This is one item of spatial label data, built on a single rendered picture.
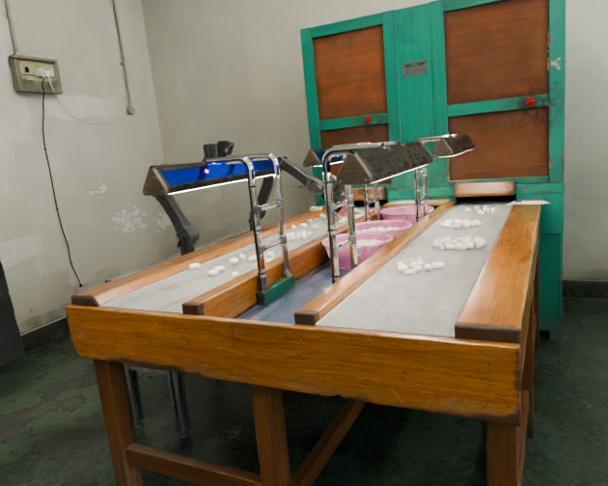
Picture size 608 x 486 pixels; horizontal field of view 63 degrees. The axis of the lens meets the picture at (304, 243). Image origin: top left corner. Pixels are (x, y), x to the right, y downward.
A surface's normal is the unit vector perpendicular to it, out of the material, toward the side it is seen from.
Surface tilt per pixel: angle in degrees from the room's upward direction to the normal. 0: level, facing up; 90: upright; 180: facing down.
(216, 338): 90
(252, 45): 90
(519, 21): 90
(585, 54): 90
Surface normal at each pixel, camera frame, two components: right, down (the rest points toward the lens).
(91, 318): -0.44, 0.21
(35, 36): 0.90, -0.01
